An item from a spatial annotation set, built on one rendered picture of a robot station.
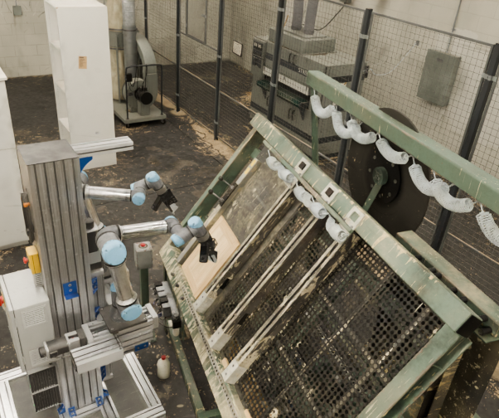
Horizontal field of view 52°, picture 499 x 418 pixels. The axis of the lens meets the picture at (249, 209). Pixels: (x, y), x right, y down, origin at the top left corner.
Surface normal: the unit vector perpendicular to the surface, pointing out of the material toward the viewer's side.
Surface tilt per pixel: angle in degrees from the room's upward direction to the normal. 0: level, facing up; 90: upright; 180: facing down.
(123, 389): 0
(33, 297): 0
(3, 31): 90
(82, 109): 90
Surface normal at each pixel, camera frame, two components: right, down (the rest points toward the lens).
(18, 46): 0.52, 0.47
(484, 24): -0.85, 0.21
